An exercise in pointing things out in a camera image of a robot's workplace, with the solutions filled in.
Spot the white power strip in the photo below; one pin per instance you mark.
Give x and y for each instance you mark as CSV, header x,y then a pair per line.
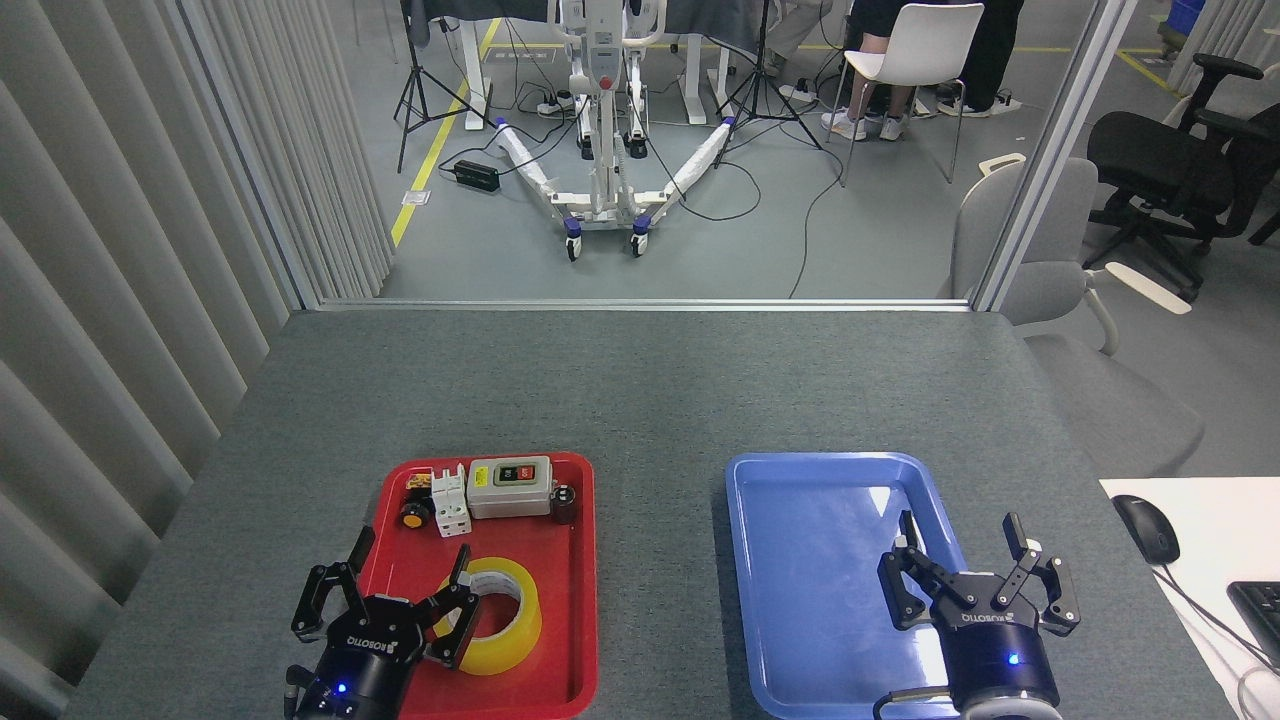
x,y
555,104

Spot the black power adapter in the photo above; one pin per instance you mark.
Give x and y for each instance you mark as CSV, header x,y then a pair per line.
x,y
477,177

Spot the grey office chair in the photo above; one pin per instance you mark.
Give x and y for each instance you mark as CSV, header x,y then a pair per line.
x,y
1040,280

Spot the black office chair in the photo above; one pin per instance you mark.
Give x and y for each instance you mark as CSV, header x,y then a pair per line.
x,y
1150,160

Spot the white desk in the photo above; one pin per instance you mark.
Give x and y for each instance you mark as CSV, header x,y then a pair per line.
x,y
1230,530

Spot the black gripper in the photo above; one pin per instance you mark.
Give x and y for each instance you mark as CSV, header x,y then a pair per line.
x,y
1000,660
360,670

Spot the black computer mouse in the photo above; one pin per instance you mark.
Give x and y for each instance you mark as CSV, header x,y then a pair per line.
x,y
1145,528

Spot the black tripod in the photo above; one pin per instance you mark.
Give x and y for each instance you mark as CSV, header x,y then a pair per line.
x,y
415,60
762,70

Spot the blue bin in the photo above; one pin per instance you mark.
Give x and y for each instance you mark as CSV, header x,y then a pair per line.
x,y
1187,15

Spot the red plastic tray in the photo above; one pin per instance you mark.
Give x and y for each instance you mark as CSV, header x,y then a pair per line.
x,y
540,540

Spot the silver frame post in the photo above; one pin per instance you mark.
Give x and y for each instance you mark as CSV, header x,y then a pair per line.
x,y
1055,150

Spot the white plastic chair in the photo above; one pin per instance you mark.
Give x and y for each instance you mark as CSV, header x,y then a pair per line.
x,y
930,40

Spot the silver frame rail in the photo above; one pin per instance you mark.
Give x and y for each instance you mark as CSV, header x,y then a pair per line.
x,y
640,304

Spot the blue plastic tray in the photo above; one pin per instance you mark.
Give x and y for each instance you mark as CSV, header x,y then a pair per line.
x,y
800,600

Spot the white stand on wheels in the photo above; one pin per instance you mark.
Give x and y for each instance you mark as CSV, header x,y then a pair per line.
x,y
605,60

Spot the person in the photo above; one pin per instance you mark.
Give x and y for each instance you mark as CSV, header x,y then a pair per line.
x,y
800,25
875,15
990,50

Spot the small black switch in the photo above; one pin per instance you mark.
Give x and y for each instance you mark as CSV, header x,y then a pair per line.
x,y
563,503

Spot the yellow push button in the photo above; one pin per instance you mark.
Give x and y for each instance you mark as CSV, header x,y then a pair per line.
x,y
412,517

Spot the yellow tape roll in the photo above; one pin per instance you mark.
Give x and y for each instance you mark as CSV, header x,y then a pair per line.
x,y
520,640

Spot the grey push button box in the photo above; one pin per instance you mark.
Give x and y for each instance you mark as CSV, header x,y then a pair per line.
x,y
510,495

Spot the white circuit breaker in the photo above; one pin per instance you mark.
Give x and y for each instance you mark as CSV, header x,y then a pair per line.
x,y
452,505

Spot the black keyboard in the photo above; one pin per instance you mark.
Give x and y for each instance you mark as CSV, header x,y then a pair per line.
x,y
1262,615

